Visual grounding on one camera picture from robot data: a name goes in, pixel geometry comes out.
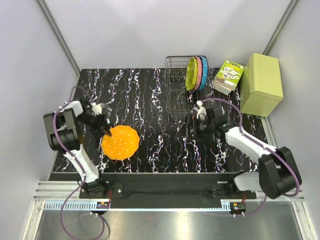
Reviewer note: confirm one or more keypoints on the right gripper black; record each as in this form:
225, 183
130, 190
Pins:
192, 121

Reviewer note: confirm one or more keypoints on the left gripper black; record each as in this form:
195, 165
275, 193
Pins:
101, 126

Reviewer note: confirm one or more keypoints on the orange dotted plate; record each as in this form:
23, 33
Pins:
122, 144

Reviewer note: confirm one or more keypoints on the black wire dish rack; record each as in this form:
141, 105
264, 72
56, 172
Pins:
179, 100

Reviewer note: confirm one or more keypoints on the pink dotted plate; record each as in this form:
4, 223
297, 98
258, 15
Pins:
199, 73

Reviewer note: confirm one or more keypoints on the green dotted plate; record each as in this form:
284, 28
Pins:
191, 74

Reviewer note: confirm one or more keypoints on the blue dotted plate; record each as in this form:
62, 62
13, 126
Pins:
204, 72

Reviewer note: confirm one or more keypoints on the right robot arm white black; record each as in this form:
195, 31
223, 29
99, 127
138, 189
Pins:
277, 170

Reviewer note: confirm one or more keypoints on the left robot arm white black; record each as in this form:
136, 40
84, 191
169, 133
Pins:
64, 135

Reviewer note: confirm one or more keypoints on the green book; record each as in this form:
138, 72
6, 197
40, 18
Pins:
228, 77

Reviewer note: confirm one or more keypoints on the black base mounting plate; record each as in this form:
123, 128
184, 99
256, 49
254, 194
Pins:
125, 190

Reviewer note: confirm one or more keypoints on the light green box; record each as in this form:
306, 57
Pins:
260, 85

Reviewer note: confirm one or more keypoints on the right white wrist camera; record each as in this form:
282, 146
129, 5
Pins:
201, 112

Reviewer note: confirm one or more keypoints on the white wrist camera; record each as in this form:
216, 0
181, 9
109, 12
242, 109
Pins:
201, 112
97, 109

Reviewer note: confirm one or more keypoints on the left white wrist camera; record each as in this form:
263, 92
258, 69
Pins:
97, 109

